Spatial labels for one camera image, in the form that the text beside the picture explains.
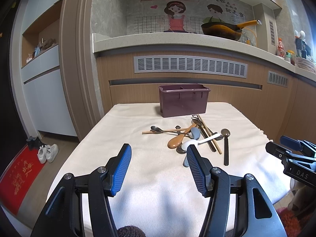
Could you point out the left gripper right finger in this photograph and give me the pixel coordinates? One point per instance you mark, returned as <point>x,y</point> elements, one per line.
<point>254,212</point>

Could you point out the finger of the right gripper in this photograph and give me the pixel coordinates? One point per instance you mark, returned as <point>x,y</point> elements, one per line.
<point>278,151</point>
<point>294,144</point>

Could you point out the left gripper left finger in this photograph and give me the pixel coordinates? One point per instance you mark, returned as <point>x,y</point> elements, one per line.
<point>62,214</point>

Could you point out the black handled metal spoon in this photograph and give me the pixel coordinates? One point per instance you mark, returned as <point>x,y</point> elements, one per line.
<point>226,133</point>

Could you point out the wooden chopstick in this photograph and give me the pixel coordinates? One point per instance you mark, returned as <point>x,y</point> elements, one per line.
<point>210,134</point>
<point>176,130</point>

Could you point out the shovel handle metal spoon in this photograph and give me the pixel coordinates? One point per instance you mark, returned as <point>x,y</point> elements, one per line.
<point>204,134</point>

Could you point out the white plastic spoon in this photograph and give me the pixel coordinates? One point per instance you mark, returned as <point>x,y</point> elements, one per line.
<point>217,135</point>

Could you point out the brown wooden spoon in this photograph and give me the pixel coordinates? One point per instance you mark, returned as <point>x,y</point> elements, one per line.
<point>170,144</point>

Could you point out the red sweater forearm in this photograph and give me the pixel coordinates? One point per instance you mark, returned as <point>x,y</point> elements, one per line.
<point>292,225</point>

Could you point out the kitchen countertop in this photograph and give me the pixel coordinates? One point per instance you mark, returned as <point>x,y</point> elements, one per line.
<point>102,43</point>

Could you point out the person's right hand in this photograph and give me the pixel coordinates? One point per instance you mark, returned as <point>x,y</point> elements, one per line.
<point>303,196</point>

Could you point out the red door mat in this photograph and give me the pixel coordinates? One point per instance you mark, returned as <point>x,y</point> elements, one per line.
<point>18,178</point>

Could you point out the white sneaker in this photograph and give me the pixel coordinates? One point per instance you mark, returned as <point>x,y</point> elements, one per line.
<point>51,152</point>
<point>42,154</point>

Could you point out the small grey vent grille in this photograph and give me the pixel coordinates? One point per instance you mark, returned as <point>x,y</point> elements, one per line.
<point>277,79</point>

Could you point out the black shoes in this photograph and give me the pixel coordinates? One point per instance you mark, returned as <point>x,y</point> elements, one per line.
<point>34,143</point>

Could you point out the orange bottle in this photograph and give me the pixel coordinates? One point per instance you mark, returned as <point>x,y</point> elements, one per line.
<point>280,48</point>

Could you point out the cream tablecloth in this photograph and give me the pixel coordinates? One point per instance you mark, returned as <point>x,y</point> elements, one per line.
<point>158,194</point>

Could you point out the purple plastic utensil caddy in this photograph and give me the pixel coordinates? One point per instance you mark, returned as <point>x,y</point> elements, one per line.
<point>183,99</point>

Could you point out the large grey vent grille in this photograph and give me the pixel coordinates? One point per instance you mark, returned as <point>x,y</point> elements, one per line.
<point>189,64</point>

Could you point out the orange frying pan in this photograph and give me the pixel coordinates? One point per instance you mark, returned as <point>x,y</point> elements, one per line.
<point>227,30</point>

